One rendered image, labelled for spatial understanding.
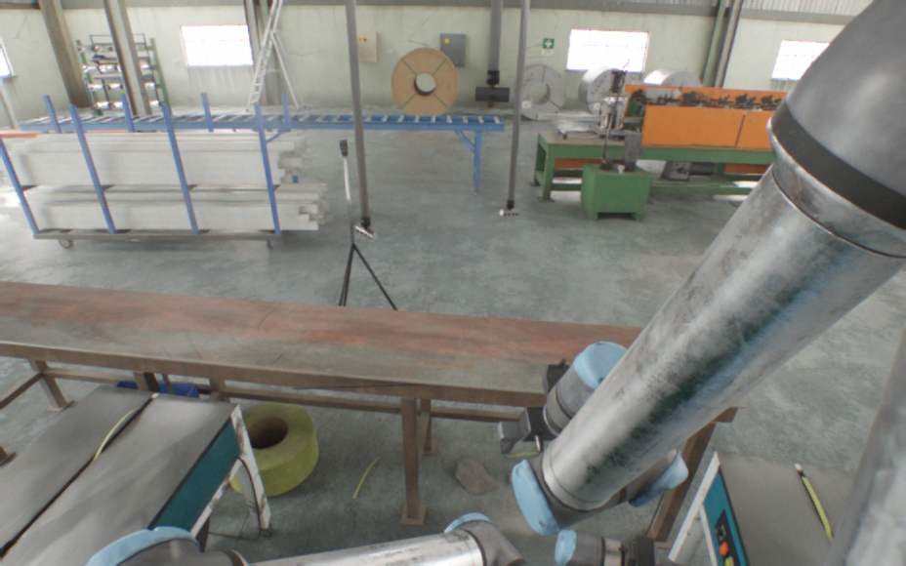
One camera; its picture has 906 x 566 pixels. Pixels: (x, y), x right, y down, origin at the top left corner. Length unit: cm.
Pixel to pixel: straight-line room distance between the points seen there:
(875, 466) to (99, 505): 165
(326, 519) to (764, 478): 169
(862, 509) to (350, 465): 221
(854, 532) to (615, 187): 508
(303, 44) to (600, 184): 1024
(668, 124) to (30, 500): 612
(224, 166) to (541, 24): 1050
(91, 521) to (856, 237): 166
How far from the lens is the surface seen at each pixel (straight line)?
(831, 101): 27
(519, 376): 171
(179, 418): 184
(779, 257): 30
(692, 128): 639
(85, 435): 194
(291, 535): 232
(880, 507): 48
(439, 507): 231
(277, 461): 233
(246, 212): 467
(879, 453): 47
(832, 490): 184
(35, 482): 187
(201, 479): 173
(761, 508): 166
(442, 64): 1122
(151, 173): 494
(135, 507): 163
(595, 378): 69
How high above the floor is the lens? 189
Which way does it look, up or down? 29 degrees down
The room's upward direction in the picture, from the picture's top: 1 degrees clockwise
